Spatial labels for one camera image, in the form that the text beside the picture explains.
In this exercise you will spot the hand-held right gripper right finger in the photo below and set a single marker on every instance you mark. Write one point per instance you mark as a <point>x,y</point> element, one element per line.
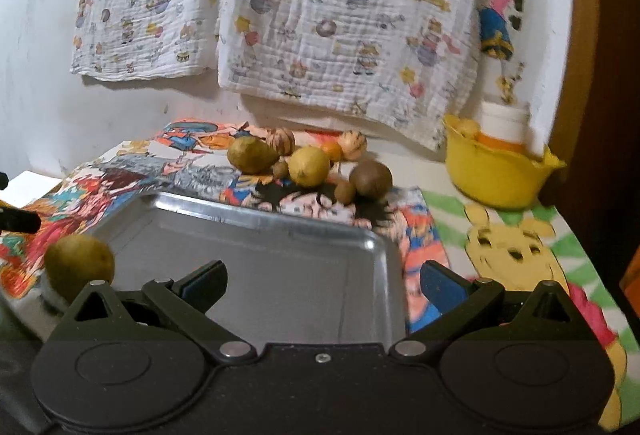
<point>440,284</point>

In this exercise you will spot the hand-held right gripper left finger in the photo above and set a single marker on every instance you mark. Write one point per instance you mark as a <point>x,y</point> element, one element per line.
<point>202,284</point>

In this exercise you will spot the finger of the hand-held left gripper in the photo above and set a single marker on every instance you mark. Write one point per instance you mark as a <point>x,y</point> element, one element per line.
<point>3,180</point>
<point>20,220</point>

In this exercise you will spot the metal tray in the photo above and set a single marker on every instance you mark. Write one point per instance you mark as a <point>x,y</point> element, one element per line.
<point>275,265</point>

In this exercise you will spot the large potato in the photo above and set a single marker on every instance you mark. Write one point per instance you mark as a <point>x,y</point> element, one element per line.
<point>80,265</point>

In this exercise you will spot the large brown kiwi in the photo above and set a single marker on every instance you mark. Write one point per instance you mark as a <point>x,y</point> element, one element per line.
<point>371,180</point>

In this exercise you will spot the smaller potato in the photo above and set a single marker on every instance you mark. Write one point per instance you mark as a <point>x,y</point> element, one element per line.
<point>250,155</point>

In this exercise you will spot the yellow lemon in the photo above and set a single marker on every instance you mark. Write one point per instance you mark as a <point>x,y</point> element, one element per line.
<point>309,166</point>

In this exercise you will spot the yellow bear printed mat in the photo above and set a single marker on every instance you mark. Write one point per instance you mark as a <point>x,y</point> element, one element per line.
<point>500,235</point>

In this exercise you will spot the colourful cartoon printed mat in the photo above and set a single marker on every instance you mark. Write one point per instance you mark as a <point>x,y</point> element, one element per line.
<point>200,170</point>

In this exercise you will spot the yellow plastic bowl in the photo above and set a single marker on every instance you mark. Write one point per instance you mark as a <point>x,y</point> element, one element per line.
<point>490,175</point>

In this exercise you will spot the small brown round fruit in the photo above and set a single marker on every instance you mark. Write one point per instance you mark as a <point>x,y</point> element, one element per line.
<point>280,169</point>

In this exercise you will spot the small pale yellow item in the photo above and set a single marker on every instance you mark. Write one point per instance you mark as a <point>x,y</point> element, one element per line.
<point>469,127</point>

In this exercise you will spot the small orange tangerine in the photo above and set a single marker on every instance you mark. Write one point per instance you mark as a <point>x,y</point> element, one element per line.
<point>334,151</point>

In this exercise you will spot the white jar with orange label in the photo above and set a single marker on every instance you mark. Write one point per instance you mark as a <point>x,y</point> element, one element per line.
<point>502,120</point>

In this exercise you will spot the orange object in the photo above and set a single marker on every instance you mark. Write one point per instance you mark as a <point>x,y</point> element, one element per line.
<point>631,277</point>

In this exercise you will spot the wide white printed muslin cloth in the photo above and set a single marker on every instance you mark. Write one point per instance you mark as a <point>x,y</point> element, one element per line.
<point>350,15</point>

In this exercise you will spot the brown wooden door frame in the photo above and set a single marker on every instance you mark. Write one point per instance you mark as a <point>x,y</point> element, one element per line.
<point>600,65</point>

